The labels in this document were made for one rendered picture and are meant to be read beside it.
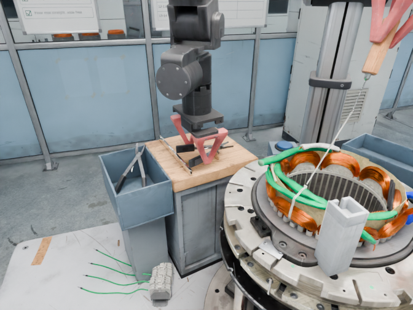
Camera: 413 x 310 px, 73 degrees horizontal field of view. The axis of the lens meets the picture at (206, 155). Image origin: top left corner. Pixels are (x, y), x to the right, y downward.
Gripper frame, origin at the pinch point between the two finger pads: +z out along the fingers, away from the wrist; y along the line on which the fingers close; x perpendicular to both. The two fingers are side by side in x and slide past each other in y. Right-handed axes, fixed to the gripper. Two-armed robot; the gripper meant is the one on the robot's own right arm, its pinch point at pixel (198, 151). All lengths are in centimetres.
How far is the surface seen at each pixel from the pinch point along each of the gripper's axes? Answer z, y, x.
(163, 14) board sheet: -15, -188, 65
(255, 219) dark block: -1.7, 23.8, -3.2
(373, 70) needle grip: -21.1, 27.2, 8.8
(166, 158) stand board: 2.3, -4.0, -5.7
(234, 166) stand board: 2.7, 5.2, 5.8
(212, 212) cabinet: 14.3, 4.1, 1.2
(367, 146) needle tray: 6.1, 9.6, 44.4
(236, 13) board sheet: -14, -176, 127
